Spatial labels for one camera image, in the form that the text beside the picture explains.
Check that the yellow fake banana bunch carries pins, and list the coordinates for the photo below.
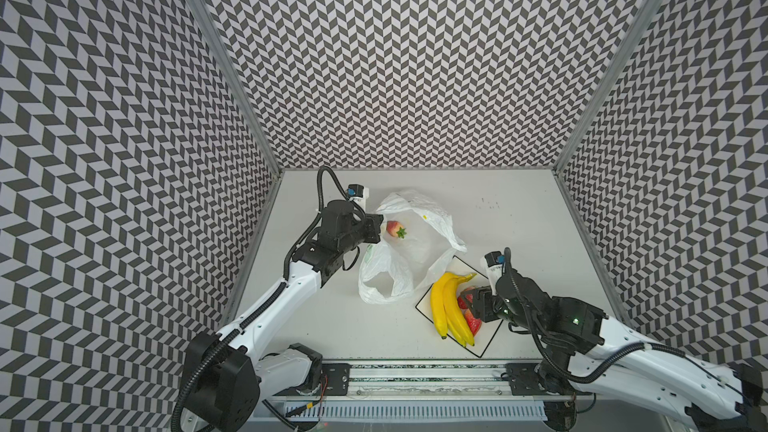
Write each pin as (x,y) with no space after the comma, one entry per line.
(447,316)

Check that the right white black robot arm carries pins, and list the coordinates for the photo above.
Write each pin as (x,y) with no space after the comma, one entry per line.
(586,351)

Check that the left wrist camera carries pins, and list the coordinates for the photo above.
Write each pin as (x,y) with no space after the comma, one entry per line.
(358,194)

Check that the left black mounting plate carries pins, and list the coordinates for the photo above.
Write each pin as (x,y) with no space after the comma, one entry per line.
(331,379)

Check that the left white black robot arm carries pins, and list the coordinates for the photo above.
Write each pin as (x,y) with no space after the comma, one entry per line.
(227,373)

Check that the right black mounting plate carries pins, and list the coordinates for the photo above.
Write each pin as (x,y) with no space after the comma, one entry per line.
(532,378)

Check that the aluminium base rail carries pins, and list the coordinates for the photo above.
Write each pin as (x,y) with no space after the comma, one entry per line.
(409,380)

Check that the white printed plastic bag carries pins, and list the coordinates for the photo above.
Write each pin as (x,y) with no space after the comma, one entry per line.
(403,264)

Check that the red fake strawberry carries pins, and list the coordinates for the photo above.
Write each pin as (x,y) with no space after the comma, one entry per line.
(465,300)
(396,229)

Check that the white ventilation grille strip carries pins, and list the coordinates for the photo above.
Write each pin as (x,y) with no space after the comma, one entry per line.
(420,411)

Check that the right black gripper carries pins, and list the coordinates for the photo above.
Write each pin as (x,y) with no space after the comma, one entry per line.
(486,303)

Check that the black mounting plate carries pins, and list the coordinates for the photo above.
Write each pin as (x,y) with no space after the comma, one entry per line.
(532,378)
(331,379)

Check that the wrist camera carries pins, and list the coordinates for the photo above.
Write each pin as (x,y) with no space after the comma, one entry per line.
(358,194)
(494,267)

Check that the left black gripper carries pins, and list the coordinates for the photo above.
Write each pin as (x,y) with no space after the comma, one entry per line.
(374,223)

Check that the red fake fruit piece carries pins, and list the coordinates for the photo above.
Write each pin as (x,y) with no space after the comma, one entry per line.
(474,324)

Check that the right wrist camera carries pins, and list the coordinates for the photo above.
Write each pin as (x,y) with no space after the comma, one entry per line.
(494,267)

